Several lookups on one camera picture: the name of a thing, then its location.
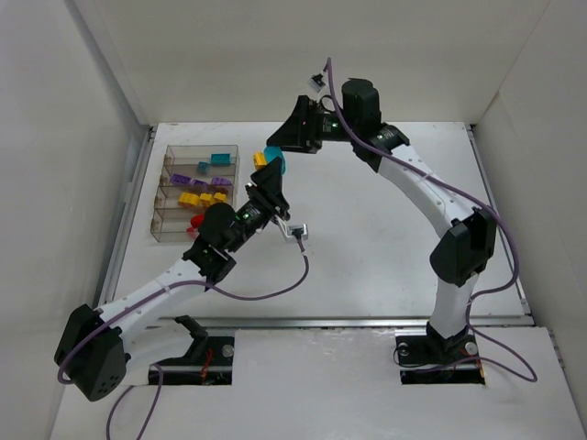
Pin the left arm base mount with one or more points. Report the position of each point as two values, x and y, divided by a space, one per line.
208 361

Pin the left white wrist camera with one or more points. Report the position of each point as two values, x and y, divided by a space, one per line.
292 233

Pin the aluminium rail front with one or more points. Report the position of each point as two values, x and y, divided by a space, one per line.
374 322

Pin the purple lego plate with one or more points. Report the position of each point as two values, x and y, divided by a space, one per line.
180 180

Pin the red rounded lego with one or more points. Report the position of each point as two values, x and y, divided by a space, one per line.
197 220

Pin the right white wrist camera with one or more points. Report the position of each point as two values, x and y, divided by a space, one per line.
317 82

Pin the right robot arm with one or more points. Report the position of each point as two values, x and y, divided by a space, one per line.
466 231

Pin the small yellow lego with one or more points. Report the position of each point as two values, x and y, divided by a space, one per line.
188 199

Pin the purple lego block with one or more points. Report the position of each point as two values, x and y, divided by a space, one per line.
220 182

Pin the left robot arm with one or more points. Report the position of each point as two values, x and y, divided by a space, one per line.
98 346

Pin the yellow lego end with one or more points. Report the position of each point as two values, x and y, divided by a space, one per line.
207 199

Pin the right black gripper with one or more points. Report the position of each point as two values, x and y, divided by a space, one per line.
307 126

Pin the yellow lego plate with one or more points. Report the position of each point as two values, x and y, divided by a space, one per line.
259 160

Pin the clear bin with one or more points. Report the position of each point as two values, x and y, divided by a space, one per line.
192 154
167 196
170 224
229 172

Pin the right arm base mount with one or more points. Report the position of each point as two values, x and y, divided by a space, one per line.
423 362

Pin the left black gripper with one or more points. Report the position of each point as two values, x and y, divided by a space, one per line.
267 197

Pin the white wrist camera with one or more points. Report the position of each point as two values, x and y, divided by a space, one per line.
292 233
317 82

